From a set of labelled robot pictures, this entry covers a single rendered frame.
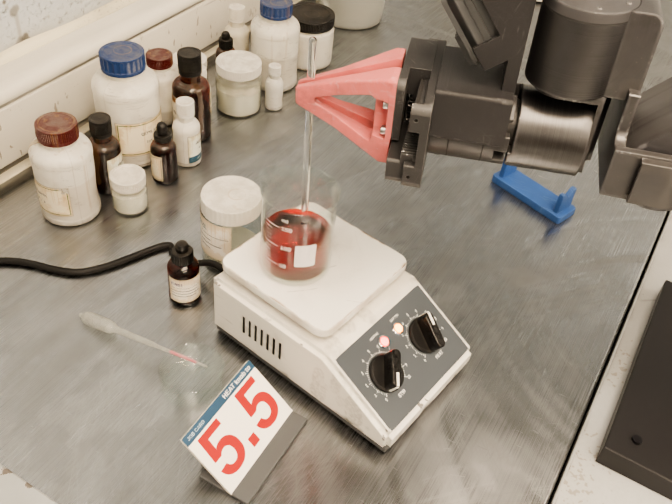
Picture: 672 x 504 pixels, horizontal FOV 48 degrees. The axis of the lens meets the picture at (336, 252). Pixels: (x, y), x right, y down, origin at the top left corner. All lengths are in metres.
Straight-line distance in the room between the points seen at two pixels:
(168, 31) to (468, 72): 0.57
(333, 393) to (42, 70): 0.48
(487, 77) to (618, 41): 0.08
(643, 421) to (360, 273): 0.27
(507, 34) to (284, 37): 0.53
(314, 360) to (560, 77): 0.28
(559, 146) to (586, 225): 0.39
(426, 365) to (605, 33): 0.31
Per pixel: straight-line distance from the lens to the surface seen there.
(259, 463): 0.62
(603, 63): 0.50
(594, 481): 0.67
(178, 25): 1.03
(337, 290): 0.62
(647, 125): 0.54
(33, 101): 0.88
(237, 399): 0.61
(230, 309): 0.66
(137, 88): 0.84
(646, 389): 0.72
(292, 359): 0.63
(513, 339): 0.74
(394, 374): 0.60
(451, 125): 0.51
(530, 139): 0.52
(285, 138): 0.94
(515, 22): 0.49
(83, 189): 0.79
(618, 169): 0.52
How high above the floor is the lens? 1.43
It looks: 43 degrees down
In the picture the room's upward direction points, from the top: 7 degrees clockwise
